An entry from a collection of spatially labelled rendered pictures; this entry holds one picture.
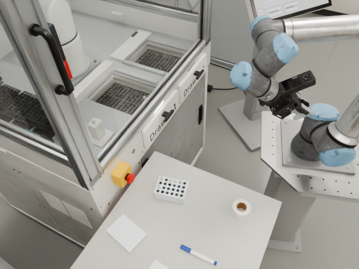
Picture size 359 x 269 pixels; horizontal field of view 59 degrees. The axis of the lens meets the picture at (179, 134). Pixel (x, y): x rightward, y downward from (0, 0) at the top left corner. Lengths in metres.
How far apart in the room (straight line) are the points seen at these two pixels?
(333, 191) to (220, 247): 0.52
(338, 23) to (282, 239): 1.35
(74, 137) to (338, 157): 0.90
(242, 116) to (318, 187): 1.33
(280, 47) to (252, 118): 1.68
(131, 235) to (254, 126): 1.59
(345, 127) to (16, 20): 1.02
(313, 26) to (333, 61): 2.41
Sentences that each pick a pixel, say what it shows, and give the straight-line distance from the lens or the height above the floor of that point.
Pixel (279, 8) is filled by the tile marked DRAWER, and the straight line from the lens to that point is 1.95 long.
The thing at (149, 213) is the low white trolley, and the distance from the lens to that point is 1.27.
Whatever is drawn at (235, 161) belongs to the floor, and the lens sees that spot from 2.36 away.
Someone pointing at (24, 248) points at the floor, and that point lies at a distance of 2.26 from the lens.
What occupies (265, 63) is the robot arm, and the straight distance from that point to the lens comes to 0.93.
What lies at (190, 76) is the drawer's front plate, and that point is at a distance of 1.55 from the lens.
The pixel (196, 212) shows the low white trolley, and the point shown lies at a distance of 1.26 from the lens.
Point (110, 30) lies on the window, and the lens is 0.99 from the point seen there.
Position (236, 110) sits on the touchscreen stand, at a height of 0.04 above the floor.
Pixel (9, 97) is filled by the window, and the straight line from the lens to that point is 1.04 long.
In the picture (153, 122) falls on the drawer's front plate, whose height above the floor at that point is 0.93.
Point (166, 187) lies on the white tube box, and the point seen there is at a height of 0.80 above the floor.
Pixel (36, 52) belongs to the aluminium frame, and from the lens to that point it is 0.78.
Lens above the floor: 1.88
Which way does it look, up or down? 49 degrees down
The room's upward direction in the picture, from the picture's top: 3 degrees counter-clockwise
